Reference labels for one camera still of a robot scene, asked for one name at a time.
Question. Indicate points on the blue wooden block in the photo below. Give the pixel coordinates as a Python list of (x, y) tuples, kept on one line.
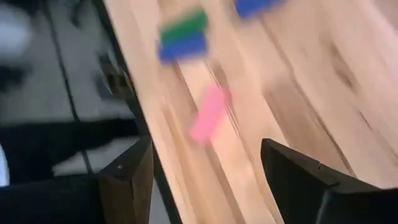
[(183, 49), (258, 6)]

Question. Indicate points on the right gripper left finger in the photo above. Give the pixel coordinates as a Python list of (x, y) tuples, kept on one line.
[(124, 193)]

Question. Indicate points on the pink wooden block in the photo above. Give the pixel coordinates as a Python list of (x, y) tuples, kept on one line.
[(208, 115)]

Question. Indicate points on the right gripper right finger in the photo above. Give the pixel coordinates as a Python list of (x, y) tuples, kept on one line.
[(311, 199)]

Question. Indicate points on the green wooden block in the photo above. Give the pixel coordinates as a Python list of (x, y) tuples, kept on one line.
[(183, 26)]

